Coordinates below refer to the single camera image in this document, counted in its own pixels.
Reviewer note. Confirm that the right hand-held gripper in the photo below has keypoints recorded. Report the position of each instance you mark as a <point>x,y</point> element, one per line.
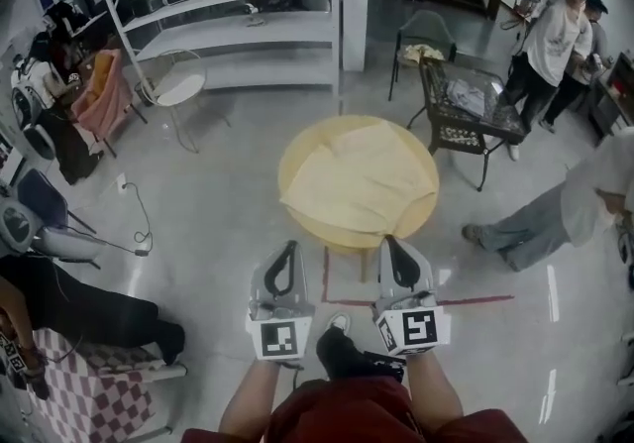
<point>413,324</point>

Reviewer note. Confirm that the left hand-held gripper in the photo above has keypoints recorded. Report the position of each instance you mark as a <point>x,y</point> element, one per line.
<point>280,309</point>

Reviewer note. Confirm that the yellow pants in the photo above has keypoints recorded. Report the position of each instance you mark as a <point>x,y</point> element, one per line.
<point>356,178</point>

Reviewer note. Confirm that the person's left forearm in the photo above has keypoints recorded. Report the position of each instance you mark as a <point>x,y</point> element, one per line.
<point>250,396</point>

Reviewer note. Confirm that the person's right forearm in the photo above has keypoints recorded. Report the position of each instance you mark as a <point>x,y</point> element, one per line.
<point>433,386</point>

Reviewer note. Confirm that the round yellow table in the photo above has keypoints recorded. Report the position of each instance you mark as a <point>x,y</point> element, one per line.
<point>421,218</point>

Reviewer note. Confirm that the person's white shoe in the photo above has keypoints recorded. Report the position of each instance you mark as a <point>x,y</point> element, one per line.
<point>341,319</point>

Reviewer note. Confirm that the person's black-clad leg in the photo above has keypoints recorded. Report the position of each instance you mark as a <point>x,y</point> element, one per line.
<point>342,352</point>

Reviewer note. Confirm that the person's red shorts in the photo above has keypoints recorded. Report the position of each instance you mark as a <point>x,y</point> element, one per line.
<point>347,411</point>

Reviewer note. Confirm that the black ornate glass-top table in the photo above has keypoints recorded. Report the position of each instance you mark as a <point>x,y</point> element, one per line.
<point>470,126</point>

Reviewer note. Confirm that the grey folded cloth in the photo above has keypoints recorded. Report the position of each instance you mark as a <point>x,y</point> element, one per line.
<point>470,94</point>

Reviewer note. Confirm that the cream cloth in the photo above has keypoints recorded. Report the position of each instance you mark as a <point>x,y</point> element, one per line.
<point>421,54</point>

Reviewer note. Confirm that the pink checked mat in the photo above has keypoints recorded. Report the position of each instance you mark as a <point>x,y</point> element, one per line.
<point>84,396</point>

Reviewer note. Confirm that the white metal shelf unit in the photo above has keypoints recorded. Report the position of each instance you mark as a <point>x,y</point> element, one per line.
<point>277,37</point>

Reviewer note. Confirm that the green chair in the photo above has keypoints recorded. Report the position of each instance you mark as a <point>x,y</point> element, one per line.
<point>431,27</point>

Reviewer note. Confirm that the purple chair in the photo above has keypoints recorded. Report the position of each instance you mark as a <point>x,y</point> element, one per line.
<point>42,198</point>

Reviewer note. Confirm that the chair with pink cloth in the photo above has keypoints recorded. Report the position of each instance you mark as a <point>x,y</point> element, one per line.
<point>101,96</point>

